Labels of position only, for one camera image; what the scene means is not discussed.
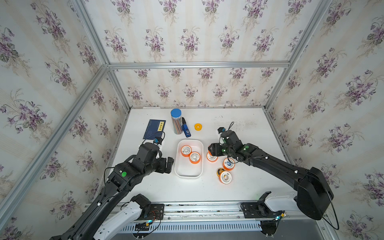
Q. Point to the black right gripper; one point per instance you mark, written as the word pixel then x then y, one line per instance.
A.
pixel 215 148

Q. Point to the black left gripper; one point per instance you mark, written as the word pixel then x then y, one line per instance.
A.
pixel 163 168

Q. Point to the orange sealing tape roll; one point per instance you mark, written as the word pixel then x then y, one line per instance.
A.
pixel 225 177
pixel 195 157
pixel 186 151
pixel 211 158

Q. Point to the white plastic storage box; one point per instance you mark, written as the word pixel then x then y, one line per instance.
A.
pixel 183 167

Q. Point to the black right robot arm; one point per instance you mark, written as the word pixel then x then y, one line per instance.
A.
pixel 314 194

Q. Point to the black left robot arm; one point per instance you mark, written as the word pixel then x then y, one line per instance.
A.
pixel 95 223

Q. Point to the blue-centred orange tape roll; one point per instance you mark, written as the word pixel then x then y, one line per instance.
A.
pixel 229 164

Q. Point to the small yellow-black tape roll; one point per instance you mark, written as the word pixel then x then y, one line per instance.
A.
pixel 220 171

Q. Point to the yellow tape roll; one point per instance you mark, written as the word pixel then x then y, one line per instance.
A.
pixel 198 127

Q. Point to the blue stapler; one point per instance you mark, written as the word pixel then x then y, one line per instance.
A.
pixel 185 128

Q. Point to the dark blue book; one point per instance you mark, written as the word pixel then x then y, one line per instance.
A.
pixel 154 129

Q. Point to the blue-lidded pencil tube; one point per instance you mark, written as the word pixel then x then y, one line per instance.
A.
pixel 176 115

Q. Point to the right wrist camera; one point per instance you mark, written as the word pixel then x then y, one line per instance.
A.
pixel 221 130

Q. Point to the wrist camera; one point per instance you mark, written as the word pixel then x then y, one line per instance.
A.
pixel 221 130
pixel 158 142

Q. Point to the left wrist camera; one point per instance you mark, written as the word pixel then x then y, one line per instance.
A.
pixel 158 142

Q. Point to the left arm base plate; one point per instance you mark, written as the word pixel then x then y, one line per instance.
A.
pixel 151 212

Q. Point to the aluminium front rail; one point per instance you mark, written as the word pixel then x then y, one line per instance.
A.
pixel 188 211

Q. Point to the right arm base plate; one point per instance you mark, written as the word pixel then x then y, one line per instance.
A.
pixel 256 210

